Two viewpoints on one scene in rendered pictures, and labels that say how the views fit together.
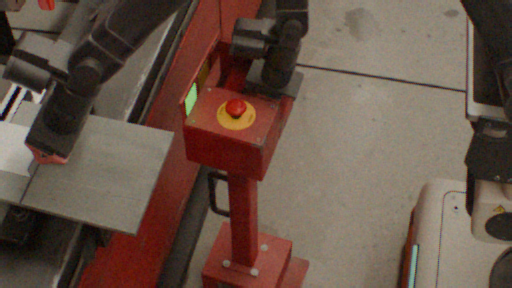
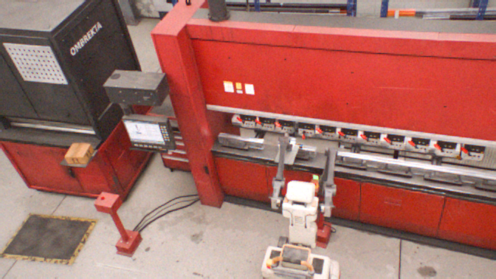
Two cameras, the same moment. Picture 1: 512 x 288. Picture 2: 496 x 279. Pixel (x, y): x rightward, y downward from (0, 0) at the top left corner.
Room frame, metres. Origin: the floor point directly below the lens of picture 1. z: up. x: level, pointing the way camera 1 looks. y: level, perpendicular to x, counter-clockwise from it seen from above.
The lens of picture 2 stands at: (0.92, -2.94, 4.18)
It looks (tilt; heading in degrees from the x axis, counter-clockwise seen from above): 42 degrees down; 101
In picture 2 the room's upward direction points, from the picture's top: 9 degrees counter-clockwise
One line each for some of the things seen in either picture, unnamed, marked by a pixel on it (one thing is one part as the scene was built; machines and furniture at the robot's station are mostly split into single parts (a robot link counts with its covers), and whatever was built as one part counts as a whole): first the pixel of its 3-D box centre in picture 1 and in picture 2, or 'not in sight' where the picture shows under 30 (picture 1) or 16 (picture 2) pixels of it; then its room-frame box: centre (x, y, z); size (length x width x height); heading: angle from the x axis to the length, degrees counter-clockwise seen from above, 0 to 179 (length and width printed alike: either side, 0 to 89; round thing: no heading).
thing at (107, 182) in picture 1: (74, 163); (286, 153); (0.63, 0.28, 1.00); 0.26 x 0.18 x 0.01; 76
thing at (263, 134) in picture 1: (240, 105); (319, 188); (0.94, 0.04, 0.75); 0.20 x 0.16 x 0.18; 161
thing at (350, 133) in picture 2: not in sight; (349, 132); (1.22, 0.28, 1.26); 0.15 x 0.09 x 0.17; 166
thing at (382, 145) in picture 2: not in sight; (336, 133); (1.13, 0.62, 0.93); 2.30 x 0.14 x 0.10; 166
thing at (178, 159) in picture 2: not in sight; (184, 136); (-0.70, 1.13, 0.50); 0.50 x 0.50 x 1.00; 76
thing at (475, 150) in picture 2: not in sight; (473, 149); (2.19, 0.03, 1.26); 0.15 x 0.09 x 0.17; 166
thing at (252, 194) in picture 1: (243, 203); (320, 211); (0.94, 0.04, 0.39); 0.05 x 0.05 x 0.54; 71
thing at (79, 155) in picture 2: not in sight; (77, 153); (-1.54, 0.30, 1.04); 0.30 x 0.26 x 0.12; 169
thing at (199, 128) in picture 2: not in sight; (207, 108); (-0.24, 0.83, 1.15); 0.85 x 0.25 x 2.30; 76
